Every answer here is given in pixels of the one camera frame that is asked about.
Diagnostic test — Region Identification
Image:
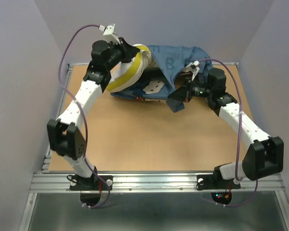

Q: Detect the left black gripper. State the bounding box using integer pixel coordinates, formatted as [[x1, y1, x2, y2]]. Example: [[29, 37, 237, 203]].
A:
[[106, 38, 141, 72]]

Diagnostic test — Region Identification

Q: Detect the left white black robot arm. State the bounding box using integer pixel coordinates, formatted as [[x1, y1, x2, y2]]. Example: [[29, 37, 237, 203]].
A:
[[47, 37, 140, 190]]

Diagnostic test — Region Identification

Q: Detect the blue lettered pillowcase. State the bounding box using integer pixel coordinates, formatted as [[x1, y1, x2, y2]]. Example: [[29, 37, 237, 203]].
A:
[[123, 45, 213, 113]]

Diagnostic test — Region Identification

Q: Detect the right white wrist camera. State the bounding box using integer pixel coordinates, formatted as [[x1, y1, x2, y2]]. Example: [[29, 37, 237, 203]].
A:
[[182, 61, 200, 81]]

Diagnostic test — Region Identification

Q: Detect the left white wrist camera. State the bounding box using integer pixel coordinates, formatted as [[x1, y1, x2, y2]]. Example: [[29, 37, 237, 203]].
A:
[[99, 24, 120, 45]]

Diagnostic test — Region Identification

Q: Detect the white pillow yellow edge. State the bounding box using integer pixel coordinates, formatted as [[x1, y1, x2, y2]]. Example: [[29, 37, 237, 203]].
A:
[[106, 44, 165, 99]]

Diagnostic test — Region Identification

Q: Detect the aluminium mounting rail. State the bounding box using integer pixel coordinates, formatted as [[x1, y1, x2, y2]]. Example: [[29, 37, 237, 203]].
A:
[[29, 172, 285, 193]]

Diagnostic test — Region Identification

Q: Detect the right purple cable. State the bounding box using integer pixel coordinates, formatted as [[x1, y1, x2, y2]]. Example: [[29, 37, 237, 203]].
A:
[[195, 58, 259, 208]]

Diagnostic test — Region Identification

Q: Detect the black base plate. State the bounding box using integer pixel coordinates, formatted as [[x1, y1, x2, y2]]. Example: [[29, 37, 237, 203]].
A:
[[66, 174, 107, 191], [196, 174, 241, 191]]

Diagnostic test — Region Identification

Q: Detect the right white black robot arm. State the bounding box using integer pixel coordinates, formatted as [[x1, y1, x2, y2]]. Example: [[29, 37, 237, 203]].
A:
[[169, 68, 284, 188]]

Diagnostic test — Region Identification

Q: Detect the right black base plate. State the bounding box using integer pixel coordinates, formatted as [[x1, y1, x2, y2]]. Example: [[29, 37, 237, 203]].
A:
[[196, 174, 241, 191]]

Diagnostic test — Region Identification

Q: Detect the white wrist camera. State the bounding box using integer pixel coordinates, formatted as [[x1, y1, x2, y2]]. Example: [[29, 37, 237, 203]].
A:
[[182, 61, 200, 81], [99, 24, 120, 45]]

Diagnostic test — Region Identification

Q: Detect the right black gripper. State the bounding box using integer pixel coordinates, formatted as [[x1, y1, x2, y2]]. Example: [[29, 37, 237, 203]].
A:
[[168, 77, 213, 103]]

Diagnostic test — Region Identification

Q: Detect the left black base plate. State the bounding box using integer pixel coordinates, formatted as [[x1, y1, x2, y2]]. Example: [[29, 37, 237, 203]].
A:
[[66, 174, 107, 191]]

